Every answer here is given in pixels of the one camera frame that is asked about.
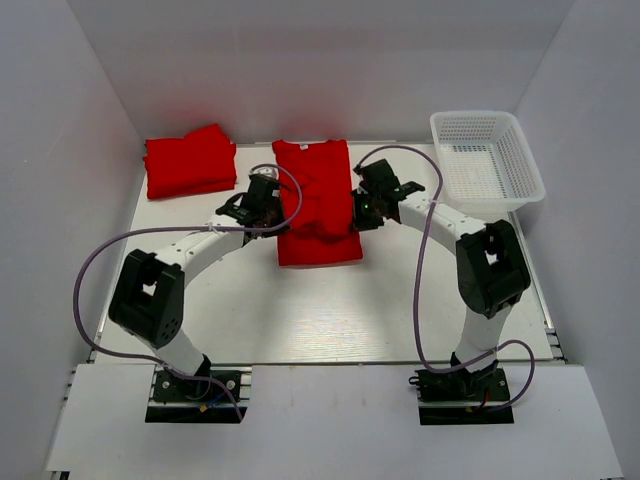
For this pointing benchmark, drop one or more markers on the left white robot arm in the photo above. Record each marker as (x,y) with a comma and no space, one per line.
(149,297)

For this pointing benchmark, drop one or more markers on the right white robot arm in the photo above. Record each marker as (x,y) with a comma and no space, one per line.
(491,270)

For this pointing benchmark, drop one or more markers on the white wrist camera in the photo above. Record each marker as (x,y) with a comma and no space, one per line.
(362,187)
(264,185)

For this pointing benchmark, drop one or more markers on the folded red t-shirt stack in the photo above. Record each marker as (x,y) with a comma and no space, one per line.
(201,162)

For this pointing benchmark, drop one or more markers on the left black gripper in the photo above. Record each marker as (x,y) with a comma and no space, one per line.
(279,207)

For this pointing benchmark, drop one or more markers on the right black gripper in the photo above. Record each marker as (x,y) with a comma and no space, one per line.
(359,221)

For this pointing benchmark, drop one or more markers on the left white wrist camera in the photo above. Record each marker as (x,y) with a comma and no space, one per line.
(264,185)

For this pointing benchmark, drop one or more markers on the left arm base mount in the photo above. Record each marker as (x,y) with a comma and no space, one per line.
(177,401)

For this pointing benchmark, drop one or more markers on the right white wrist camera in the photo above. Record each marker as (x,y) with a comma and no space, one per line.
(362,187)

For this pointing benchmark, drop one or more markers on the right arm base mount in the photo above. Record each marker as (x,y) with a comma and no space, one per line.
(463,397)

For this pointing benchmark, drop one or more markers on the white plastic basket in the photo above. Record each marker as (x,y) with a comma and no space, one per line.
(486,162)

